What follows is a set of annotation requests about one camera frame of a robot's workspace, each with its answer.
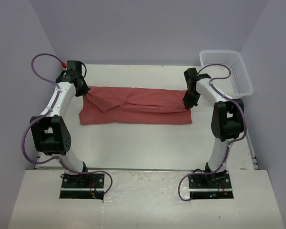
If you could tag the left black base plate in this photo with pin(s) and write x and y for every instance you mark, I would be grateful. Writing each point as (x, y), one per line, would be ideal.
(82, 186)

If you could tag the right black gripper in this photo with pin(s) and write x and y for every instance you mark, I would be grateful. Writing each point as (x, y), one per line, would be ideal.
(188, 103)

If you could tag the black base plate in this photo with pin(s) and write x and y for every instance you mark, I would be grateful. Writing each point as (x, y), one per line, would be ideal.
(216, 186)
(82, 186)

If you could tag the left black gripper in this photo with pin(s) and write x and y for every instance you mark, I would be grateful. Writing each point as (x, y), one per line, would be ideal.
(84, 90)

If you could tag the white plastic basket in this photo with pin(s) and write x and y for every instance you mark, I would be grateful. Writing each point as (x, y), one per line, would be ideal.
(229, 71)

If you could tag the red t shirt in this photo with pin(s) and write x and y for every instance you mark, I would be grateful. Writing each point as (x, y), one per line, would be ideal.
(104, 105)

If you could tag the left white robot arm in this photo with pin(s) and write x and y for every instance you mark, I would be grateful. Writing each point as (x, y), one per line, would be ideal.
(49, 130)

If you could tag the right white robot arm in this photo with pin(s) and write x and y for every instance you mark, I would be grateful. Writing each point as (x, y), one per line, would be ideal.
(227, 125)

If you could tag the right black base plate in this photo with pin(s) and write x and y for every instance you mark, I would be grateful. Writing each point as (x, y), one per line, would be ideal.
(216, 186)

